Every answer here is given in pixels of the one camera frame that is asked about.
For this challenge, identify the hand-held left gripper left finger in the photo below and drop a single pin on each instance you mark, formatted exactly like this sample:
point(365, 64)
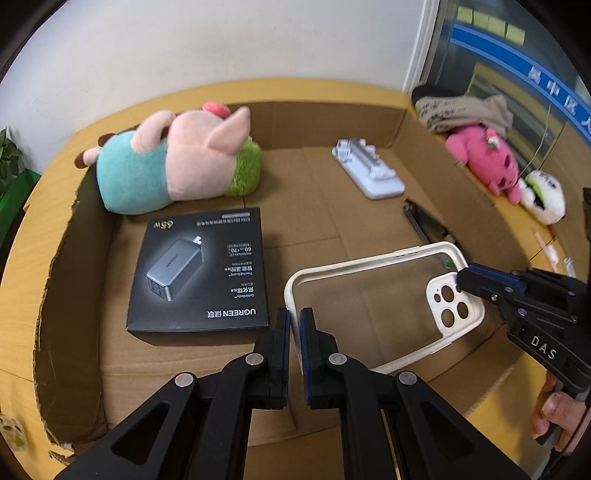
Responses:
point(279, 350)

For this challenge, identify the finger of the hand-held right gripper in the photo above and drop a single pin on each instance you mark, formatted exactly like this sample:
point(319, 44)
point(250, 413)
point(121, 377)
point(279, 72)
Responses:
point(498, 275)
point(478, 286)

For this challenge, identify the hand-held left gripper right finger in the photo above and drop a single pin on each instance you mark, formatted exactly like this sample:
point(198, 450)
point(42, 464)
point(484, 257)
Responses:
point(308, 350)

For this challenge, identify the cream clear phone case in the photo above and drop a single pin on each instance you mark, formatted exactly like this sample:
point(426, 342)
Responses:
point(475, 316)

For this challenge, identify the brown cardboard box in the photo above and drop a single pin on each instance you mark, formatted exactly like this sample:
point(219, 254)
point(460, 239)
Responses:
point(207, 383)

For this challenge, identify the black charger box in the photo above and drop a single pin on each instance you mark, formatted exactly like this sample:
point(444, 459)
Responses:
point(240, 277)

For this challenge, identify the black glasses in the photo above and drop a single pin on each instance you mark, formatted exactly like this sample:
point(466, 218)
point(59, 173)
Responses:
point(422, 219)

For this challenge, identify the white power strip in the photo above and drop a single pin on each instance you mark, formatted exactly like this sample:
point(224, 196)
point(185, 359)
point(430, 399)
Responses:
point(374, 177)

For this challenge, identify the person's right hand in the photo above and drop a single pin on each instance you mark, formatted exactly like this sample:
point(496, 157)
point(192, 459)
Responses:
point(551, 406)

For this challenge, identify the pink white pen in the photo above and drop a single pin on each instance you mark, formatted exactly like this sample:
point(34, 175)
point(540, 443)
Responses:
point(545, 247)

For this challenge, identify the white panda plush toy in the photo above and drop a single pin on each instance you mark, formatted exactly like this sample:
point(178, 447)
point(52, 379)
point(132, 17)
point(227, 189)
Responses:
point(545, 196)

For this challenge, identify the magenta plush toy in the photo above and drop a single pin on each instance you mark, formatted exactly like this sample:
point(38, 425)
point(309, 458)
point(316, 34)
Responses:
point(480, 152)

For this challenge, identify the grey cloth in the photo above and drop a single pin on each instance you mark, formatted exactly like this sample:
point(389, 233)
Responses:
point(461, 110)

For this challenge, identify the pink pig plush toy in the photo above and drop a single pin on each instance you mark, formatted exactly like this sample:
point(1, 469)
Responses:
point(194, 152)

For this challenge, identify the blue window banner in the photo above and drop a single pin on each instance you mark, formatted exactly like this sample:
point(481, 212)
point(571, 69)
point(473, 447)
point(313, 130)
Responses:
point(508, 55)

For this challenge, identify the yellow sticky note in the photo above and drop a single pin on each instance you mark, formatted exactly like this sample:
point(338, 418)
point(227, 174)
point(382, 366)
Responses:
point(465, 14)
point(496, 24)
point(480, 18)
point(515, 31)

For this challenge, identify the small printed packet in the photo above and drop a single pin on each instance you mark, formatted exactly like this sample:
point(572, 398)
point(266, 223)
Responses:
point(11, 431)

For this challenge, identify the green potted plant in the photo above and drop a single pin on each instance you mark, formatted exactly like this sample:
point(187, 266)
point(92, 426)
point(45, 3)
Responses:
point(9, 157)

